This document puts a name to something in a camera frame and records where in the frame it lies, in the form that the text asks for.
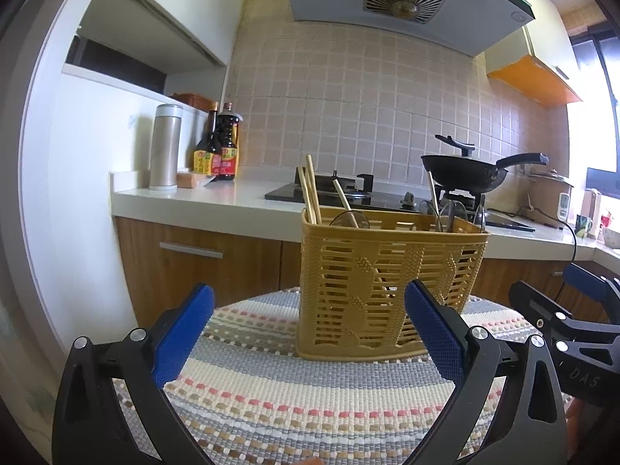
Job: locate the yellow plastic utensil basket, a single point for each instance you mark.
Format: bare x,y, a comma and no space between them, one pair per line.
358,271

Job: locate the black wok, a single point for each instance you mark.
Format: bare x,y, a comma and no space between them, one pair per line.
465,172

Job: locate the orange sponge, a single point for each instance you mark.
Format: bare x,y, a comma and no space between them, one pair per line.
191,180

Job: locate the white wall cabinet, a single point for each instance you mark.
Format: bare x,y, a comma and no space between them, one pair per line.
140,29

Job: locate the dark mug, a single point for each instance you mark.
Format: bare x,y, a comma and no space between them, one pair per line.
583,226

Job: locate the orange wall cabinet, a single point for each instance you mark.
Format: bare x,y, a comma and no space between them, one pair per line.
533,82

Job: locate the black gas stove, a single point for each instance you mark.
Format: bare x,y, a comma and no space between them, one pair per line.
387,199

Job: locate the slim soy sauce bottle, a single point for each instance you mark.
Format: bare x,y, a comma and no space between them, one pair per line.
206,155

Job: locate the window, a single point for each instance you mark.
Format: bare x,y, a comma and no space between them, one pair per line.
598,106

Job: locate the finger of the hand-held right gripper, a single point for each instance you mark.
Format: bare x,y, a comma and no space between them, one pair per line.
588,339
586,282

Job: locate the steel thermos flask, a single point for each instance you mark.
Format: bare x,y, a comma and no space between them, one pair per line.
165,150

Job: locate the range hood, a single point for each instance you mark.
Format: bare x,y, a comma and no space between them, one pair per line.
411,14

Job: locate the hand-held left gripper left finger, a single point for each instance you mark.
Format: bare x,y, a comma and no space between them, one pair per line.
181,334

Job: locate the wooden chopstick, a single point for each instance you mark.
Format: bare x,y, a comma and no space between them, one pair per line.
314,189
306,193

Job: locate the kitchen counter wooden cabinets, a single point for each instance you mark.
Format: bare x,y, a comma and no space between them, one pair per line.
193,261

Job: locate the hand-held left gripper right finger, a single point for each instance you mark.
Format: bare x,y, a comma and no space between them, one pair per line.
436,334

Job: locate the large dark sauce bottle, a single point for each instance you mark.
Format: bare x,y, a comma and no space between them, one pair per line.
227,150

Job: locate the striped woven mat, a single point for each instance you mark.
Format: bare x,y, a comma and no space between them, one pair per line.
290,397

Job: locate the rice cooker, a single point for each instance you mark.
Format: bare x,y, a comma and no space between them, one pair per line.
545,193

